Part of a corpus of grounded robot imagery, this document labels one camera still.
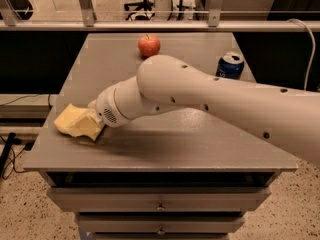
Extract metal guard rail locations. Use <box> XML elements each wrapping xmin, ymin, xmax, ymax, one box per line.
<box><xmin>1</xmin><ymin>0</ymin><xmax>320</xmax><ymax>32</ymax></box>

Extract upper drawer with knob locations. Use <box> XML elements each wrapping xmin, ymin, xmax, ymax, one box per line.
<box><xmin>47</xmin><ymin>187</ymin><xmax>271</xmax><ymax>213</ymax></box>

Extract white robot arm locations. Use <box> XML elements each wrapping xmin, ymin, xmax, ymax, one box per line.
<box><xmin>67</xmin><ymin>55</ymin><xmax>320</xmax><ymax>165</ymax></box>

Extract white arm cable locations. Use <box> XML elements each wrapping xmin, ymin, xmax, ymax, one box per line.
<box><xmin>288</xmin><ymin>18</ymin><xmax>317</xmax><ymax>92</ymax></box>

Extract blue pepsi can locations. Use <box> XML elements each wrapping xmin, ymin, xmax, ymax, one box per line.
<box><xmin>216</xmin><ymin>51</ymin><xmax>245</xmax><ymax>80</ymax></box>

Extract red apple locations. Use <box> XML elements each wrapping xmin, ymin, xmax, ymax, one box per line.
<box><xmin>138</xmin><ymin>34</ymin><xmax>161</xmax><ymax>57</ymax></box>

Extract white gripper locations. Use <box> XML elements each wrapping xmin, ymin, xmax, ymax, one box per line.
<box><xmin>67</xmin><ymin>86</ymin><xmax>129</xmax><ymax>138</ymax></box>

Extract black floor cables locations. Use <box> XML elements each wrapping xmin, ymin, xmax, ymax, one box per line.
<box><xmin>0</xmin><ymin>132</ymin><xmax>34</xmax><ymax>181</ymax></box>

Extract drawer with knob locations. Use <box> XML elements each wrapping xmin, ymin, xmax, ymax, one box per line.
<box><xmin>75</xmin><ymin>213</ymin><xmax>245</xmax><ymax>235</ymax></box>
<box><xmin>47</xmin><ymin>187</ymin><xmax>271</xmax><ymax>213</ymax></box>

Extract yellow sponge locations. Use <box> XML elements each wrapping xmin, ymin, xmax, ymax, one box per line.
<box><xmin>54</xmin><ymin>104</ymin><xmax>90</xmax><ymax>135</ymax></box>

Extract grey drawer cabinet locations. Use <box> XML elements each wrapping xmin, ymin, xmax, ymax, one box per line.
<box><xmin>23</xmin><ymin>32</ymin><xmax>299</xmax><ymax>240</ymax></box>

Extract lower drawer with knob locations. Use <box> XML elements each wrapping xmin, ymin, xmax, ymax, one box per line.
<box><xmin>75</xmin><ymin>213</ymin><xmax>245</xmax><ymax>235</ymax></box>

